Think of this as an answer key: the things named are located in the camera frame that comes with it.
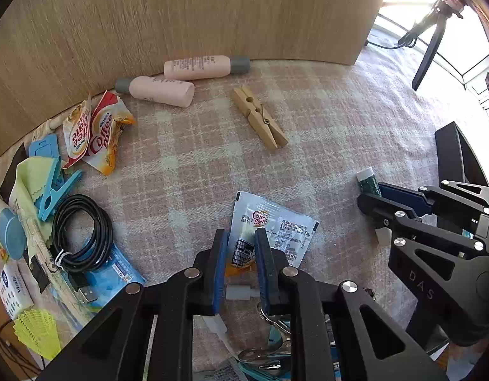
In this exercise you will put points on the small green white tube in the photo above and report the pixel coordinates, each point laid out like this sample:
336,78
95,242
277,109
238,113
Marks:
367,182

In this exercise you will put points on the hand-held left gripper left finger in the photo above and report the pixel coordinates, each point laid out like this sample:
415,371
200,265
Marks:
218,281

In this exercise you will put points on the blue tissue packet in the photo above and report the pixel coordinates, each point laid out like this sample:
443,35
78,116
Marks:
117,281

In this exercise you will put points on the coffee creamer sachet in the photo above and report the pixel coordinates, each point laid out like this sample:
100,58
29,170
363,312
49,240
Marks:
284,230
105,143
77,135

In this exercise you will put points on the silver metal tool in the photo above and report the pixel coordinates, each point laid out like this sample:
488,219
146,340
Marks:
264,355

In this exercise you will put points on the wooden panel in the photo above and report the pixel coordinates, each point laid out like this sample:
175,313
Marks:
189,16

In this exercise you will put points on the wooden clothespin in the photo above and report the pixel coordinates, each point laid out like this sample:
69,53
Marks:
260,119

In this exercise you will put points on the teal plastic clothespin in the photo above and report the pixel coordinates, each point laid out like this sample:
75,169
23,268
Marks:
56,194

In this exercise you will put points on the pink tube grey cap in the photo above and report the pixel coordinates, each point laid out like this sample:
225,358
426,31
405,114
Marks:
161,91
197,66

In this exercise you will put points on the black tripod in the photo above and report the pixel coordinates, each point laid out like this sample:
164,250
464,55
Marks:
427,59

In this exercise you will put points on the pink plaid cloth desktop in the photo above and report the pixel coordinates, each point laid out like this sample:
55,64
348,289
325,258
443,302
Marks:
328,119

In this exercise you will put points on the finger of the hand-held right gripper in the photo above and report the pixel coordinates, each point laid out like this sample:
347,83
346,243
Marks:
421,262
407,198

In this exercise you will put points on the light green cloth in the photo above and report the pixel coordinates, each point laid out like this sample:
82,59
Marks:
26,182

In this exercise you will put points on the light blue round tin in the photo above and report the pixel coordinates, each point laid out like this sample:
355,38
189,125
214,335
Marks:
8,234

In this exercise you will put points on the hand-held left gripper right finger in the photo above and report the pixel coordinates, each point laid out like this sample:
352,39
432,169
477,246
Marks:
264,274

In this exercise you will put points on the black tray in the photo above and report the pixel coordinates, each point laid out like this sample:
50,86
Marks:
451,154

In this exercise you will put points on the light blue flat clip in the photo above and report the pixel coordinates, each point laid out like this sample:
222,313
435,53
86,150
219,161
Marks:
44,147

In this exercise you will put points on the yellow shuttlecock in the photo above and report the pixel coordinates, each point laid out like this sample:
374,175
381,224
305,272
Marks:
36,331

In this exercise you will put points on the white tissue pack blue dots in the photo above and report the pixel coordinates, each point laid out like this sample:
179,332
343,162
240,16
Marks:
14,289

